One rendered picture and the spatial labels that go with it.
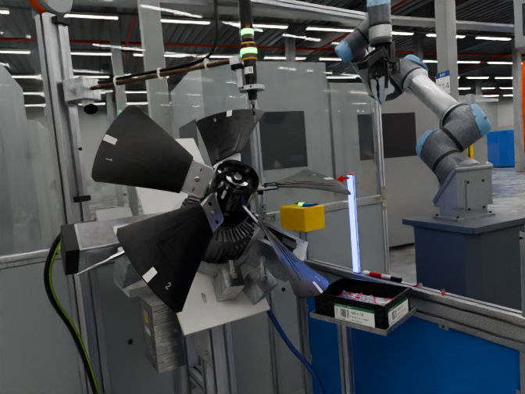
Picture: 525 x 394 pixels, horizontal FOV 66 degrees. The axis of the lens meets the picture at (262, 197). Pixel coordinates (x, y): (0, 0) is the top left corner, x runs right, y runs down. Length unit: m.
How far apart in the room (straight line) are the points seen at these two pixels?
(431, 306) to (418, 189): 4.46
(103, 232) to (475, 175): 1.20
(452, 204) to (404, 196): 3.98
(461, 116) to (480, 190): 0.28
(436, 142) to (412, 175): 3.95
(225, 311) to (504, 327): 0.68
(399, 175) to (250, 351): 3.79
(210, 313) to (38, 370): 0.86
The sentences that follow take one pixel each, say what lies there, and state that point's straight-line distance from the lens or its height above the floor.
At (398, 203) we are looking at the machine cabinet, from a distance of 5.43.
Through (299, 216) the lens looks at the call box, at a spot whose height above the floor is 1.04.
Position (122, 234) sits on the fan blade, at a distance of 0.88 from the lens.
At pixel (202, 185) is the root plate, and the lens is 1.09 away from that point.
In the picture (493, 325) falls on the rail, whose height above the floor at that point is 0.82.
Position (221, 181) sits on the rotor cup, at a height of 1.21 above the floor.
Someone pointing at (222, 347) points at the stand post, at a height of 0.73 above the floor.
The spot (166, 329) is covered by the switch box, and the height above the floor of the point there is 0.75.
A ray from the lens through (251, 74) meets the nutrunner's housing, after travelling 1.15.
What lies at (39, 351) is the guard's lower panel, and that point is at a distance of 1.79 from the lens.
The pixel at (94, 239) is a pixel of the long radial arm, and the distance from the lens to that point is 1.06.
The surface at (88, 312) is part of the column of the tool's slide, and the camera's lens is 1.61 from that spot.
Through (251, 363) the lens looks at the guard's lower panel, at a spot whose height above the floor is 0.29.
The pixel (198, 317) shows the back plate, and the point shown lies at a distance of 1.13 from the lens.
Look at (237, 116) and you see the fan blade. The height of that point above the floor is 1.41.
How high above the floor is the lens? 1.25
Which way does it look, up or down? 5 degrees down
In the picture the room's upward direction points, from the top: 5 degrees counter-clockwise
